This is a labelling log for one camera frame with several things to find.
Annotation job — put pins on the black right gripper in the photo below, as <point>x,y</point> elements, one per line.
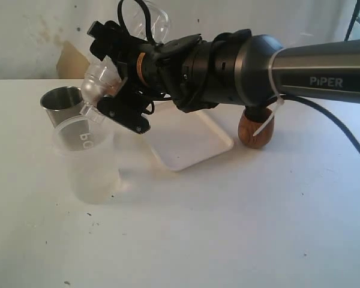
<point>140,64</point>

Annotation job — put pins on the clear plastic shaker lid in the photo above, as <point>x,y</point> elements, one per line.
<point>100,79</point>

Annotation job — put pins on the stainless steel cup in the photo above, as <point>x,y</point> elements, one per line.
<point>62,103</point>

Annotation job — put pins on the brown wooden cup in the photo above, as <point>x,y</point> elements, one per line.
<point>250,121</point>

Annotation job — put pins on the clear plastic shaker body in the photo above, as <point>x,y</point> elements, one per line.
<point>137,15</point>

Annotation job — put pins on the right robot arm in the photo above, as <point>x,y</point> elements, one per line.
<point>234,68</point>

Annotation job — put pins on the translucent plastic container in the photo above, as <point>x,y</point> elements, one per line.
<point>87,152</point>

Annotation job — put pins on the white rectangular tray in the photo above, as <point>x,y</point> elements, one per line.
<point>180,140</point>

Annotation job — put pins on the white zip tie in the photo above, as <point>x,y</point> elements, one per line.
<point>276,96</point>

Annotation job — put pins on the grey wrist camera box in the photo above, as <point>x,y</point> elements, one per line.
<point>178,46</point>

